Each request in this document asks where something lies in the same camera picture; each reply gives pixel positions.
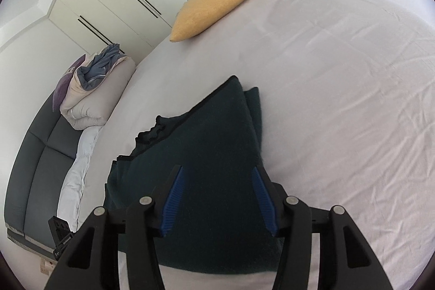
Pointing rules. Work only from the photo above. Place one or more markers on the dark grey padded headboard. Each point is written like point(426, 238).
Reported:
point(37, 167)

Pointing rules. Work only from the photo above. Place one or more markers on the yellow pillow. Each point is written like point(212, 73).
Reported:
point(210, 6)

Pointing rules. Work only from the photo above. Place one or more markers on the beige wall socket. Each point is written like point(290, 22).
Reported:
point(47, 267)

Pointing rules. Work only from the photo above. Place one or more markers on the blue-grey cloth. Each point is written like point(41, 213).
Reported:
point(98, 65)

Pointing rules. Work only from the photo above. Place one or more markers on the purple pillow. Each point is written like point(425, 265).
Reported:
point(63, 86)

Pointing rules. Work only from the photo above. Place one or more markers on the white bed pillow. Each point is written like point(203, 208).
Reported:
point(76, 174)

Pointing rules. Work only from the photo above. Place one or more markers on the dark green sweater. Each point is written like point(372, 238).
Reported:
point(210, 147)

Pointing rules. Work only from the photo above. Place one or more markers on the folded beige duvet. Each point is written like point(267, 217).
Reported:
point(98, 96)

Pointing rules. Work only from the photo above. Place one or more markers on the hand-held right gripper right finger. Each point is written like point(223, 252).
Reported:
point(263, 201)

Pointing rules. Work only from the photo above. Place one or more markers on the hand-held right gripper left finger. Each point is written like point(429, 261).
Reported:
point(171, 205)

